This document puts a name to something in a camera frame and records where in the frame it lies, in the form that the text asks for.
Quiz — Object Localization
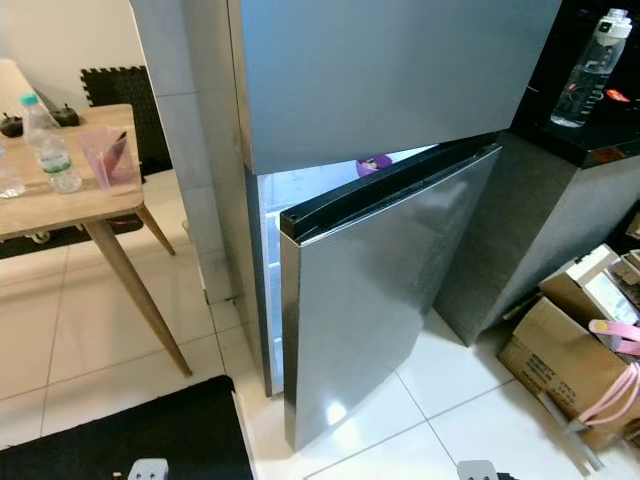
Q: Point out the green cap water bottle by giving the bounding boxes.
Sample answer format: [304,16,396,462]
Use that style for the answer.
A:
[20,92,83,195]

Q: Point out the purple bowl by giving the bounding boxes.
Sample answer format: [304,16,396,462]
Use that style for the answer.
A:
[356,154,394,178]

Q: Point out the black foam puzzle mat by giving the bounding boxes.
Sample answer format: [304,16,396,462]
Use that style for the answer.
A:
[80,66,173,176]

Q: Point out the black kitchen counter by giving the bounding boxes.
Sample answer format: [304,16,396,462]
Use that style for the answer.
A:
[510,0,640,169]

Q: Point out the open brown cardboard box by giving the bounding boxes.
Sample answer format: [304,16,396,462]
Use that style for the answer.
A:
[498,296,640,451]

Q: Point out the light wooden table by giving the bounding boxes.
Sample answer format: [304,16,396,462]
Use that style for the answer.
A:
[0,103,194,378]

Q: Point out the grey kitchen cabinets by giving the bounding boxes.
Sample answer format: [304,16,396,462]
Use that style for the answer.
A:
[434,130,640,348]

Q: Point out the pink cable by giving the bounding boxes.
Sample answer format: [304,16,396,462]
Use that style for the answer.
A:
[565,318,640,433]

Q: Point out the clear sports bottle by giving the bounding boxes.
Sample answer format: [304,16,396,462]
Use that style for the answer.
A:
[549,8,633,129]

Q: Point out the black gym floor mat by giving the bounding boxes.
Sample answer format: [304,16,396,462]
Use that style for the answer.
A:
[0,215,151,259]

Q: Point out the pink plastic measuring jug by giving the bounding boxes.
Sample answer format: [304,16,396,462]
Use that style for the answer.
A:
[76,126,139,196]

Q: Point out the black handheld controller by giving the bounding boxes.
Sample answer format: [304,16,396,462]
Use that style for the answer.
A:
[2,105,83,138]

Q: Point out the brown spatula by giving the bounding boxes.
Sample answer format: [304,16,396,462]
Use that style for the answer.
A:
[102,130,129,173]

